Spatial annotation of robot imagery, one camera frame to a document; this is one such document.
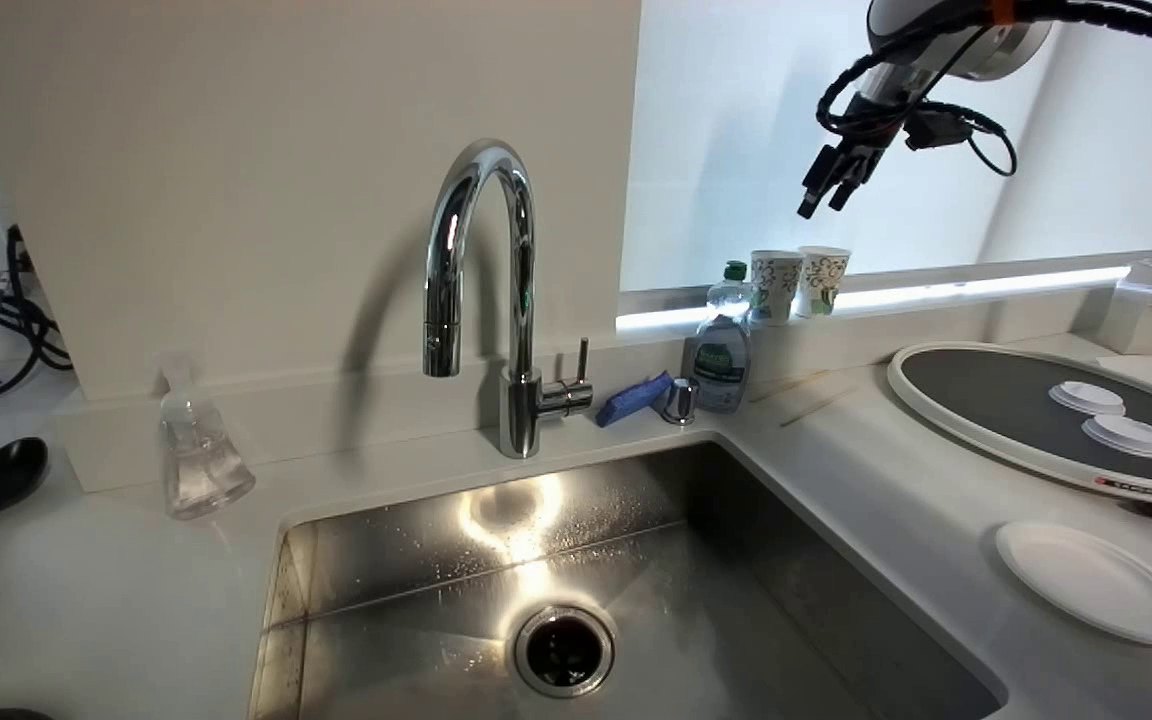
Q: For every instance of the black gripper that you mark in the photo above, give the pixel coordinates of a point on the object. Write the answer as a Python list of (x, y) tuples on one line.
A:
[(867, 130)]

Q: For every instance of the patterned paper cup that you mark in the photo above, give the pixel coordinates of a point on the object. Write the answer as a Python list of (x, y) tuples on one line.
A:
[(824, 277), (777, 280)]

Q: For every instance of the white window blind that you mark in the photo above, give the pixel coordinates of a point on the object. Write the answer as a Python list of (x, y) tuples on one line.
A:
[(739, 133)]

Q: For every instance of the white window sill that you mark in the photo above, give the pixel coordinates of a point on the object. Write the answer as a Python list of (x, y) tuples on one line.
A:
[(951, 291)]

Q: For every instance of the stainless steel sink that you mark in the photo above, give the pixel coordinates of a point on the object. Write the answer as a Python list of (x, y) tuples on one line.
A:
[(739, 613)]

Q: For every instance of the round sink drain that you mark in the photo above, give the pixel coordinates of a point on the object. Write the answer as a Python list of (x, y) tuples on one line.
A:
[(562, 648)]

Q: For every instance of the clear green-capped soap bottle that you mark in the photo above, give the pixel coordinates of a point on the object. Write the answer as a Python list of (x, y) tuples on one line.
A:
[(716, 355)]

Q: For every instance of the round black white-rimmed tray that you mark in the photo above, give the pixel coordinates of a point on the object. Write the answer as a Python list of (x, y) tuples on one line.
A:
[(990, 403)]

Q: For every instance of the blue dish brush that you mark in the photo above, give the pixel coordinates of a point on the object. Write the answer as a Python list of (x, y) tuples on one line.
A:
[(636, 403)]

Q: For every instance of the white plastic cup lid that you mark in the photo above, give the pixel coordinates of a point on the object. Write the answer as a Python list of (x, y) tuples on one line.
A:
[(1125, 434), (1084, 397)]

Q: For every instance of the chrome gooseneck faucet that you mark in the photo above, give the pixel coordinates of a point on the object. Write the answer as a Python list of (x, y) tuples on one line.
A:
[(512, 267)]

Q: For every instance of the small white plate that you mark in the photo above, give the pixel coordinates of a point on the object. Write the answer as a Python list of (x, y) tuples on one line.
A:
[(1094, 581)]

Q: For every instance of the clear soap dispenser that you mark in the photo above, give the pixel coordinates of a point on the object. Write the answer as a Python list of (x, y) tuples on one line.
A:
[(203, 454)]

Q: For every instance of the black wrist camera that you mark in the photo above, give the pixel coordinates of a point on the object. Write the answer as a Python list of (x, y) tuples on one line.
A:
[(935, 124)]

